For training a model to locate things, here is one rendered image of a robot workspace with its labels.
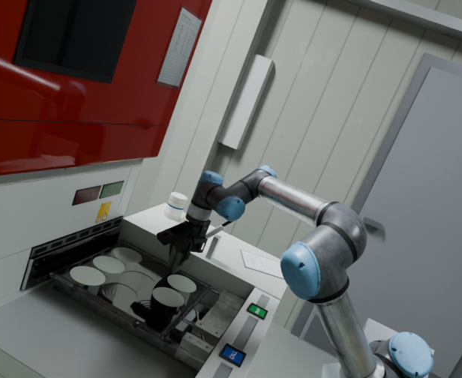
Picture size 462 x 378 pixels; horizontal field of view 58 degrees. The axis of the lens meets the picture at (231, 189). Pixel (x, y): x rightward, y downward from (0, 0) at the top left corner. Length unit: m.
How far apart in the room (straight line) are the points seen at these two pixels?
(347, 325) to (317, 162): 2.09
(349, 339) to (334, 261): 0.22
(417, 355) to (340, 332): 0.27
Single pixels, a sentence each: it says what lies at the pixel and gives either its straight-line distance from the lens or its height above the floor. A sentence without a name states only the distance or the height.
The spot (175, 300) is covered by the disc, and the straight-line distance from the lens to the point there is 1.31.
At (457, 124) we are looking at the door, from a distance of 3.05.
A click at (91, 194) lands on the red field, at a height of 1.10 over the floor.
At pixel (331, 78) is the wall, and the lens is 3.06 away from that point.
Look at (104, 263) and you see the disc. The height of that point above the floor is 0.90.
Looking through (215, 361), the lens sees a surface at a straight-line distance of 1.04.
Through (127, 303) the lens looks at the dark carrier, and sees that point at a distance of 1.23.
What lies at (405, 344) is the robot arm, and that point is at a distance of 1.26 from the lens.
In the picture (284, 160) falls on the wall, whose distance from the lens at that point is 3.08.
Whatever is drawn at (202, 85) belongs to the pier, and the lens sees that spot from 3.01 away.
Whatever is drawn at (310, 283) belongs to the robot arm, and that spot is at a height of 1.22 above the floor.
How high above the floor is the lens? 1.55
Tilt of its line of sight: 13 degrees down
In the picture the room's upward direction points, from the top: 22 degrees clockwise
